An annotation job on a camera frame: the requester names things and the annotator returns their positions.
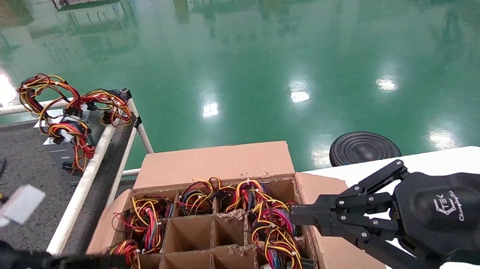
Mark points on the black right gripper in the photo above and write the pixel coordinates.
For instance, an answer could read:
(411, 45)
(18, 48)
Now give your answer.
(453, 214)

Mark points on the brown cardboard box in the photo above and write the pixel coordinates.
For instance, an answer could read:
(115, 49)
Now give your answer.
(225, 162)

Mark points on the black round ribbed disc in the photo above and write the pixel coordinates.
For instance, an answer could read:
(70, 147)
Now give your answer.
(362, 148)

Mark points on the white pipe table underframe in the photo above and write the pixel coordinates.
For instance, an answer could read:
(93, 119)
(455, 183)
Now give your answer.
(144, 138)

